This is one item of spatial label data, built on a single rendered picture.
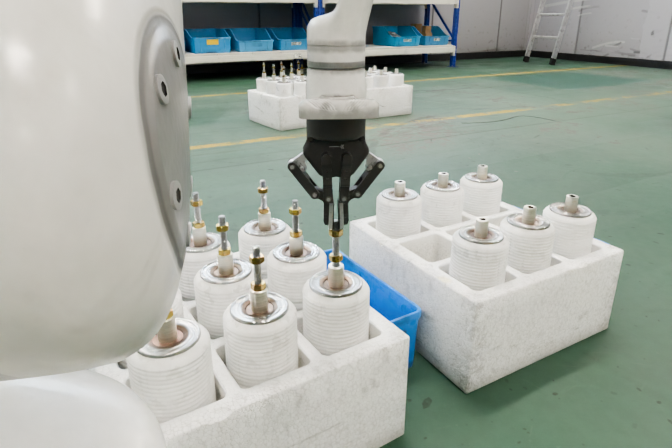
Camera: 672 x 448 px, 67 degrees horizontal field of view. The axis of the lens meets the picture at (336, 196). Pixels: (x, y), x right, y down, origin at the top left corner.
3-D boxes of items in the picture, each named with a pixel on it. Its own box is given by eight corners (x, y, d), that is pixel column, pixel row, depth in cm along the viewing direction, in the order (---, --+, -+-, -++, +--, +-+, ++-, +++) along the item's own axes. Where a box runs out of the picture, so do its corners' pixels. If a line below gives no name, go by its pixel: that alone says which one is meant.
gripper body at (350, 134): (366, 98, 67) (365, 167, 70) (302, 99, 66) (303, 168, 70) (373, 108, 60) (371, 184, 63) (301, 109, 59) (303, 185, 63)
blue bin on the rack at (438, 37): (399, 43, 627) (400, 25, 620) (424, 42, 644) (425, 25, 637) (424, 45, 586) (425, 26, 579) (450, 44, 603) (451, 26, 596)
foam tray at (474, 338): (608, 328, 104) (625, 249, 98) (466, 395, 86) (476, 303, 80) (472, 255, 136) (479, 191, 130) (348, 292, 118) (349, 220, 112)
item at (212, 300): (219, 402, 75) (209, 295, 69) (194, 367, 82) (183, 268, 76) (275, 376, 80) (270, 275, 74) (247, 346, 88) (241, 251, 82)
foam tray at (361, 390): (404, 434, 78) (410, 336, 72) (143, 577, 58) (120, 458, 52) (287, 315, 109) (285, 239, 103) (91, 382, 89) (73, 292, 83)
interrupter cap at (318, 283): (308, 300, 68) (308, 295, 68) (310, 273, 75) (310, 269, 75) (364, 299, 68) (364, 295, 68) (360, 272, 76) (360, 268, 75)
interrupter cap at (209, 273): (213, 292, 70) (212, 287, 70) (192, 271, 76) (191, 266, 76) (261, 276, 75) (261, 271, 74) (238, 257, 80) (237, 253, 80)
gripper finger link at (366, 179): (380, 159, 64) (348, 191, 66) (390, 169, 65) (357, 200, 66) (377, 154, 67) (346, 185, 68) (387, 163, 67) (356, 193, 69)
